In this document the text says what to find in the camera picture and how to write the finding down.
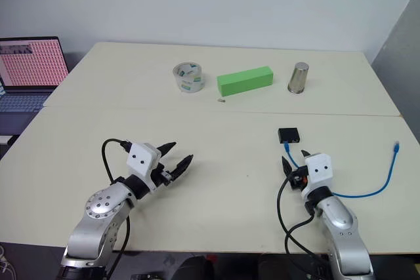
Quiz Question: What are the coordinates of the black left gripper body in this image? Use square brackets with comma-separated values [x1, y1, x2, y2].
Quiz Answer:
[151, 161, 175, 190]

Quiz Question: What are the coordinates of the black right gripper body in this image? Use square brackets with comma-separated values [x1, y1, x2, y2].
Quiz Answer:
[288, 166, 310, 193]

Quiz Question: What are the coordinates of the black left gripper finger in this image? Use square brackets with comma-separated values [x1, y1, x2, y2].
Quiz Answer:
[169, 153, 195, 181]
[156, 141, 178, 160]

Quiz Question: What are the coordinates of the small black adapter box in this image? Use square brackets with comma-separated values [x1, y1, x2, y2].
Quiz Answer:
[277, 127, 301, 145]

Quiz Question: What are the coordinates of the clear packing tape roll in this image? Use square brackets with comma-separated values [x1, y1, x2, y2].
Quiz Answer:
[172, 62, 206, 94]

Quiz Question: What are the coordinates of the stainless steel cup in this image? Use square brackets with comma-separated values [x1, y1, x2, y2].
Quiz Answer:
[287, 61, 310, 94]

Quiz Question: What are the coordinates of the green rectangular foam block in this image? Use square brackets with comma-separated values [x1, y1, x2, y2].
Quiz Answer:
[216, 66, 274, 98]

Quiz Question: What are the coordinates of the open laptop with pink screen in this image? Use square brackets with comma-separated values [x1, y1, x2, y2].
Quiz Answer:
[0, 36, 70, 114]

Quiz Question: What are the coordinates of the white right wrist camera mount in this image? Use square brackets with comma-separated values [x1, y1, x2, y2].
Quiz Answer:
[300, 153, 333, 196]

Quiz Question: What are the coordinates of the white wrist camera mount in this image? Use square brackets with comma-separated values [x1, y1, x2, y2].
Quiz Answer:
[300, 153, 333, 196]
[126, 142, 162, 193]

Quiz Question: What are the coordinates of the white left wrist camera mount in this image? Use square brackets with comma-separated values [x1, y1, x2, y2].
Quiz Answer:
[126, 142, 162, 193]

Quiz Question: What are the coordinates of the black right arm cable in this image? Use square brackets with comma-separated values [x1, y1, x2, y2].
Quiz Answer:
[275, 174, 329, 258]

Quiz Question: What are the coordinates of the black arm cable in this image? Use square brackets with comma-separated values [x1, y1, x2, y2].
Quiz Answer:
[275, 174, 329, 258]
[101, 138, 133, 280]

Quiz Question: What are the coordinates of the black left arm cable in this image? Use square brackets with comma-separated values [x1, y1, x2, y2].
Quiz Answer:
[101, 138, 133, 280]

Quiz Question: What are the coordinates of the blue Ethernet cable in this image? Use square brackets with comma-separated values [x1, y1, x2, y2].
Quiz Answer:
[283, 141, 402, 199]

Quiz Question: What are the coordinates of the white cables bundle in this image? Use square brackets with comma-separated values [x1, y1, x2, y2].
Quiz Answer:
[0, 243, 17, 279]

